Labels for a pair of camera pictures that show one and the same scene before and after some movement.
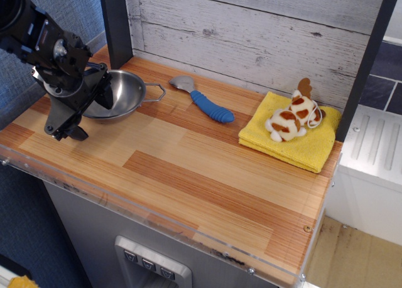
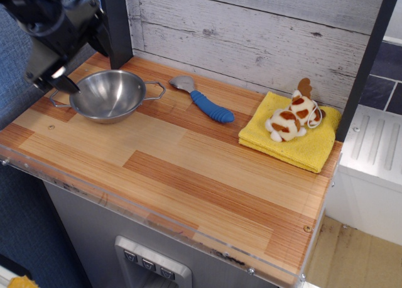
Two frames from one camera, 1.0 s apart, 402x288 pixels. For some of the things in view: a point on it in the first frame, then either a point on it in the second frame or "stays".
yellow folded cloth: (313, 150) stays
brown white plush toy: (290, 122) stays
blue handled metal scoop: (186, 83) stays
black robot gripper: (70, 98) → (51, 54)
